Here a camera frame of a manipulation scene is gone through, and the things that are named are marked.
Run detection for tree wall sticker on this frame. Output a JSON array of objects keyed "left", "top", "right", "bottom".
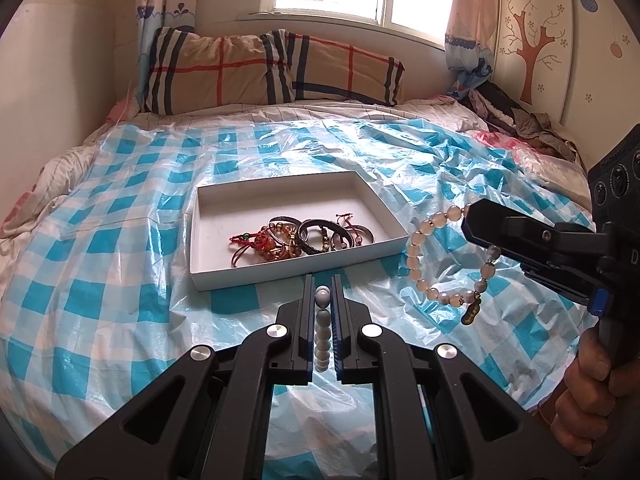
[{"left": 502, "top": 0, "right": 568, "bottom": 106}]

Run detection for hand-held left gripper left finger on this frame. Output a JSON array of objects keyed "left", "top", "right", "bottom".
[{"left": 55, "top": 274, "right": 321, "bottom": 480}]

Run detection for silver bangle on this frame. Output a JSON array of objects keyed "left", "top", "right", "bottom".
[{"left": 332, "top": 225, "right": 376, "bottom": 250}]

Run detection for white bead bracelet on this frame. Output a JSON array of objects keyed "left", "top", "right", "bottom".
[{"left": 312, "top": 285, "right": 333, "bottom": 373}]

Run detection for blue checked plastic sheet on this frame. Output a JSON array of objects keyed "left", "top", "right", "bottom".
[{"left": 0, "top": 119, "right": 598, "bottom": 480}]

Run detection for pink beaded red cord bracelet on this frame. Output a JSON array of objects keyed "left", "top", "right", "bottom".
[{"left": 336, "top": 212, "right": 368, "bottom": 233}]

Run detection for white cardboard box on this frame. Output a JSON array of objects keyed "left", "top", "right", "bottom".
[{"left": 189, "top": 170, "right": 411, "bottom": 292}]

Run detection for plaid pillow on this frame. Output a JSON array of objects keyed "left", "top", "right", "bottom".
[
  {"left": 260, "top": 30, "right": 406, "bottom": 107},
  {"left": 145, "top": 26, "right": 298, "bottom": 115}
]

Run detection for black bracelet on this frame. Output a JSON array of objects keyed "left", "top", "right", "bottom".
[{"left": 296, "top": 217, "right": 346, "bottom": 256}]

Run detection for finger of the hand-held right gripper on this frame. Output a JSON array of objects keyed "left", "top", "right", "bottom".
[{"left": 460, "top": 198, "right": 607, "bottom": 288}]

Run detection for person's right hand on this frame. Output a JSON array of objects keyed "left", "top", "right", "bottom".
[{"left": 549, "top": 331, "right": 622, "bottom": 457}]

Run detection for printed curtain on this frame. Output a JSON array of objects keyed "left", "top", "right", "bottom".
[
  {"left": 134, "top": 0, "right": 197, "bottom": 96},
  {"left": 445, "top": 0, "right": 498, "bottom": 91}
]

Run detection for pale bead bracelet gold charm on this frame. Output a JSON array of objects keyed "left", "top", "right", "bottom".
[{"left": 405, "top": 204, "right": 502, "bottom": 328}]

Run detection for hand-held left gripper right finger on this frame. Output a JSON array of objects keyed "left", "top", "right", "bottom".
[{"left": 330, "top": 274, "right": 586, "bottom": 480}]

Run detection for blue patterned bangle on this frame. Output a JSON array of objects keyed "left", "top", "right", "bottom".
[{"left": 268, "top": 216, "right": 303, "bottom": 241}]

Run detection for pink cloth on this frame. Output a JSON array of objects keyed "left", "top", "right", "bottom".
[{"left": 107, "top": 97, "right": 136, "bottom": 123}]

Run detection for pile of clothes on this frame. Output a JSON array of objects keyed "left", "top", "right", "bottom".
[{"left": 467, "top": 80, "right": 588, "bottom": 161}]

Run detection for amber bead bracelet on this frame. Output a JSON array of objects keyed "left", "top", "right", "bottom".
[{"left": 257, "top": 225, "right": 306, "bottom": 262}]

